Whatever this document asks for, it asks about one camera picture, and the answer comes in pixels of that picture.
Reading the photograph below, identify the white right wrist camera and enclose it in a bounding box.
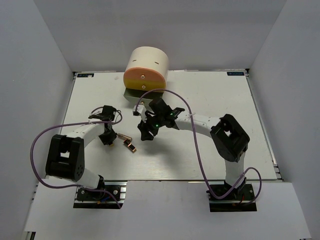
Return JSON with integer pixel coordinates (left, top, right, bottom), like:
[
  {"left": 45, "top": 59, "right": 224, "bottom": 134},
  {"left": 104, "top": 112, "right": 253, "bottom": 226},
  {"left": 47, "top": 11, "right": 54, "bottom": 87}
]
[{"left": 132, "top": 103, "right": 147, "bottom": 122}]

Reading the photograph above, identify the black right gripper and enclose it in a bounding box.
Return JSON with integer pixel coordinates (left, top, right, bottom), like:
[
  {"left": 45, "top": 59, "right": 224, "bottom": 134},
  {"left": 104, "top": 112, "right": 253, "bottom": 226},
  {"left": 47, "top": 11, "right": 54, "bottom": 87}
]
[{"left": 138, "top": 112, "right": 165, "bottom": 142}]

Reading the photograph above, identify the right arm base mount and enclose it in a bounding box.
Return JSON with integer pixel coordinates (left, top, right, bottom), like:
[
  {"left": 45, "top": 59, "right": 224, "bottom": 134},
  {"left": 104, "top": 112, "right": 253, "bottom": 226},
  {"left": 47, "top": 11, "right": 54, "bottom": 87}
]
[{"left": 206, "top": 183, "right": 257, "bottom": 213}]

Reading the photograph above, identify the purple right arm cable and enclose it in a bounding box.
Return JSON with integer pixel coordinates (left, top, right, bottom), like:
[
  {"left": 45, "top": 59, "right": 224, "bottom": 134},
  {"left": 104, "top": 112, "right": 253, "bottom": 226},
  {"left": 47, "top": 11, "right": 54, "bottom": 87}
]
[{"left": 138, "top": 89, "right": 263, "bottom": 205}]

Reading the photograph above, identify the rose gold lipstick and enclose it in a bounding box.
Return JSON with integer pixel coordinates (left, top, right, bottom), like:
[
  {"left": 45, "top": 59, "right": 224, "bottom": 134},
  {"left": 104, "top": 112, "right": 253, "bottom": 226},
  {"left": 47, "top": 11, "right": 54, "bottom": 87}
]
[{"left": 117, "top": 133, "right": 133, "bottom": 142}]

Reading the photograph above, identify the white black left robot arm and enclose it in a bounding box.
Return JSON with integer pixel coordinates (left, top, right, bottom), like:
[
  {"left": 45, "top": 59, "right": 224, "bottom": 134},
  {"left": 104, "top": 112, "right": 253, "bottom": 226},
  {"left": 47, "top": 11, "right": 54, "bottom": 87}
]
[{"left": 45, "top": 105, "right": 117, "bottom": 200}]

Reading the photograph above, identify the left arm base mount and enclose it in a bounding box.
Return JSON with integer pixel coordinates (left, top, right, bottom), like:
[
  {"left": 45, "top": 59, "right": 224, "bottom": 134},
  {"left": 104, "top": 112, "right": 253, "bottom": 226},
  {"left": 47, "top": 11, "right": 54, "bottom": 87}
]
[{"left": 73, "top": 181, "right": 127, "bottom": 210}]

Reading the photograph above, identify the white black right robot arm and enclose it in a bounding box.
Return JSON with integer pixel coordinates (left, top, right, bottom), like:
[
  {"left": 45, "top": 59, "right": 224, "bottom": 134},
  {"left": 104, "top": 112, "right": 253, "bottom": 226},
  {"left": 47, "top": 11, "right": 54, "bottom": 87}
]
[{"left": 132, "top": 98, "right": 250, "bottom": 200}]

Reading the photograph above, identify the cream round drawer organizer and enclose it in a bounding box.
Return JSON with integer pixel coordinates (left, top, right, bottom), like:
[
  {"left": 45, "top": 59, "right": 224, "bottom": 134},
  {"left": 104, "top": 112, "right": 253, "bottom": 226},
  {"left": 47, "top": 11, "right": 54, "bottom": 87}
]
[{"left": 123, "top": 46, "right": 169, "bottom": 106}]

